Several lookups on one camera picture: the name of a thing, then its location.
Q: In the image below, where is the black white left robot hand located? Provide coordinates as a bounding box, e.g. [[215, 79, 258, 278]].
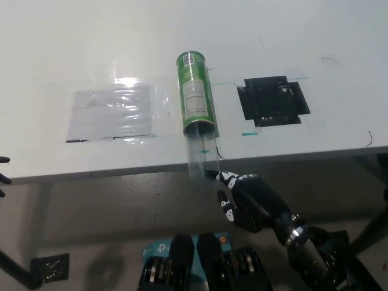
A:
[[0, 156, 13, 198]]

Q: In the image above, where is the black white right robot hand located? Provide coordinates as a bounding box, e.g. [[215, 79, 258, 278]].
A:
[[203, 169, 301, 235]]

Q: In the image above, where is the clear plastic chips tray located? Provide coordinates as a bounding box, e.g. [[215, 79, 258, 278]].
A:
[[184, 121, 222, 180]]

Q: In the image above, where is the black teal robot torso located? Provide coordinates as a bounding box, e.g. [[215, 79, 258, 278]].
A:
[[136, 231, 274, 291]]

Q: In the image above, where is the green cylindrical chips can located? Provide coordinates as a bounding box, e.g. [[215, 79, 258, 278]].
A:
[[176, 50, 219, 138]]

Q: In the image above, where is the black metal table leg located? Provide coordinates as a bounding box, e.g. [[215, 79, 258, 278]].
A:
[[348, 208, 388, 256], [0, 249, 42, 289]]

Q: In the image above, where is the black tape square patch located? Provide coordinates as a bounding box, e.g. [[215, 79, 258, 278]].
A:
[[236, 75, 312, 128]]

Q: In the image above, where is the clear plastic sheet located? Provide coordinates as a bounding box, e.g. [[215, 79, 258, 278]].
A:
[[65, 84, 159, 143]]

